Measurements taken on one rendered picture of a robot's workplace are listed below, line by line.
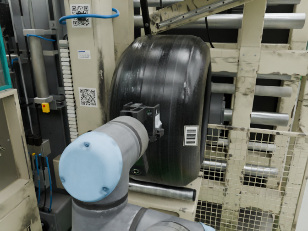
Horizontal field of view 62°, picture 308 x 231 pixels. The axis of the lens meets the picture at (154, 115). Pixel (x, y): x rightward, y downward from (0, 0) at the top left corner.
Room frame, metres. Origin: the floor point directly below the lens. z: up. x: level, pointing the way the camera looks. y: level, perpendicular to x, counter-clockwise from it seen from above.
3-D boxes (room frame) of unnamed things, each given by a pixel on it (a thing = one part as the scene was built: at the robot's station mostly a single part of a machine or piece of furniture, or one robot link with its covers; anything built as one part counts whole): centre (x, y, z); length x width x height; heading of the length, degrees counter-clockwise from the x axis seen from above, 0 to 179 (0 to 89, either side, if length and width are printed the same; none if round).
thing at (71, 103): (1.00, 0.32, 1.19); 0.05 x 0.04 x 0.48; 164
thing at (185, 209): (0.82, 0.02, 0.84); 0.36 x 0.09 x 0.06; 74
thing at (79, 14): (1.01, 0.23, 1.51); 0.19 x 0.19 x 0.06; 74
